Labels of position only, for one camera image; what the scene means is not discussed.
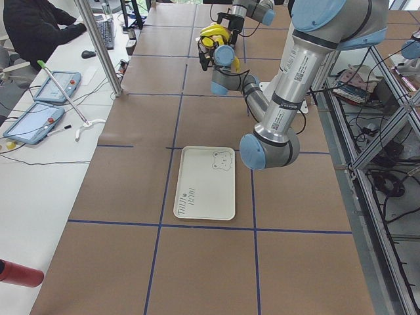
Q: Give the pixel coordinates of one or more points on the blue teach pendant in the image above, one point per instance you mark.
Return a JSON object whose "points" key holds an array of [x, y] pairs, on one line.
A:
{"points": [[35, 124], [50, 93]]}

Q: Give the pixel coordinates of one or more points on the yellow banana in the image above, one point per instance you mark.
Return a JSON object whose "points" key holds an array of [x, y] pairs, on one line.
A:
{"points": [[217, 33], [235, 65]]}

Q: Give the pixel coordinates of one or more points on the red bottle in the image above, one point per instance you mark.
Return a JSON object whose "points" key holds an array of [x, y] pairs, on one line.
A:
{"points": [[17, 274]]}

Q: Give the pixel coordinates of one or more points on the yellow starfruit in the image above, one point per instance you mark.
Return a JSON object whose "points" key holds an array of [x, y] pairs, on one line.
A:
{"points": [[207, 42]]}

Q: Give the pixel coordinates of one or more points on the black computer mouse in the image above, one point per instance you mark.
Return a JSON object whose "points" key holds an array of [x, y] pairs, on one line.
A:
{"points": [[88, 54]]}

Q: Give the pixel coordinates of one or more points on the person in black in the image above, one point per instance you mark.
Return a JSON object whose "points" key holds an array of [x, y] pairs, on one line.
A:
{"points": [[37, 28]]}

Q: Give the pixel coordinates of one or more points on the metal rod with stand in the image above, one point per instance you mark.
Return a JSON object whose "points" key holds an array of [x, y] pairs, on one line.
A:
{"points": [[87, 124]]}

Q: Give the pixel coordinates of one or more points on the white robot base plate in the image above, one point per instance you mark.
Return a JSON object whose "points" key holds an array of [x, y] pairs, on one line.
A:
{"points": [[285, 87]]}

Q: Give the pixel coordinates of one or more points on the black keyboard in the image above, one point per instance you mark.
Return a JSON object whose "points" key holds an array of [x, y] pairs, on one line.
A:
{"points": [[106, 31]]}

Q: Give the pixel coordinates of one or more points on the aluminium frame post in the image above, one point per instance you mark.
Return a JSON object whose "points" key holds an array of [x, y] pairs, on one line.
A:
{"points": [[99, 46]]}

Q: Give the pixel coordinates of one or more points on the blue teach pendant far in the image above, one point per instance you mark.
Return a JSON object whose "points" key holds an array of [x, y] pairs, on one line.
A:
{"points": [[50, 93]]}

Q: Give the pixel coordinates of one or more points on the white bear tray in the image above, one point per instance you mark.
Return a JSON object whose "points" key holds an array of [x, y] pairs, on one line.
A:
{"points": [[206, 184]]}

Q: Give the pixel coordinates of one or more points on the aluminium frame rack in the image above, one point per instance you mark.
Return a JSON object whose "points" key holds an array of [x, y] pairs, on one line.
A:
{"points": [[376, 144]]}

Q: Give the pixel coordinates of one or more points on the blue teach pendant near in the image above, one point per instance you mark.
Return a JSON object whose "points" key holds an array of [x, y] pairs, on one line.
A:
{"points": [[35, 124]]}

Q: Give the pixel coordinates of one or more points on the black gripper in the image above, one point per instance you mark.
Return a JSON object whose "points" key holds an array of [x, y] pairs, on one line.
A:
{"points": [[235, 22], [204, 56]]}

